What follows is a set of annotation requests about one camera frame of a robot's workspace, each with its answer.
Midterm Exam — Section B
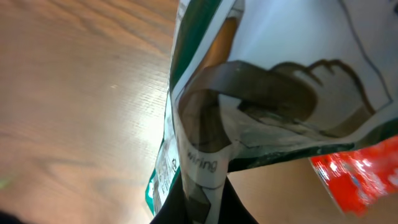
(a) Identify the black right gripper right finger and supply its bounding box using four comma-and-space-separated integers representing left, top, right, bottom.
219, 178, 258, 224

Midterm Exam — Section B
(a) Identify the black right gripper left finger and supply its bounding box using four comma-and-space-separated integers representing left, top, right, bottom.
150, 174, 188, 224

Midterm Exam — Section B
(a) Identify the red snack bag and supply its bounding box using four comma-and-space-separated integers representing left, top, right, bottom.
310, 136, 397, 216

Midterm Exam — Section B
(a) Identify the green white package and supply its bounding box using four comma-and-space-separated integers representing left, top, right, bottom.
146, 0, 397, 223

